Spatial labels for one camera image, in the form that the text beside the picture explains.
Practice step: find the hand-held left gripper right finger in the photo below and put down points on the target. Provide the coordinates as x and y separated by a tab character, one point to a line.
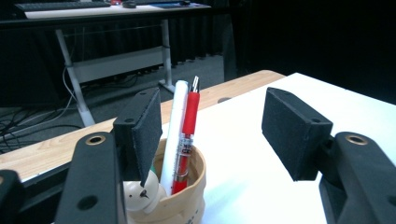
292	137

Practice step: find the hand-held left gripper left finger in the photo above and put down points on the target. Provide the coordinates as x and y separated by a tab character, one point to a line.
144	130

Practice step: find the white pen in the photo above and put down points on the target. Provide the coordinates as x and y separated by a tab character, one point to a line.
176	130

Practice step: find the white green glue stick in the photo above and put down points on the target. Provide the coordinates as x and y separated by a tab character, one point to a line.
153	169

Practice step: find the red pen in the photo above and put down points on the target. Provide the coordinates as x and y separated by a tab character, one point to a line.
190	118

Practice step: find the wooden pen holder cup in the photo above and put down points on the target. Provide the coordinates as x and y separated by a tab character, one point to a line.
186	202

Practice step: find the white table mat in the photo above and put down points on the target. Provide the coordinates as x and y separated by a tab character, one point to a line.
249	186

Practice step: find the black computer mouse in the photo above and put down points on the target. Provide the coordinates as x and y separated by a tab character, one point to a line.
129	4

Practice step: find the black keyboard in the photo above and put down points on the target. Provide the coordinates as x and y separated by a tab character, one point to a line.
62	5

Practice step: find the desk with white metal frame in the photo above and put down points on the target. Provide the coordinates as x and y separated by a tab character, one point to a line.
118	63

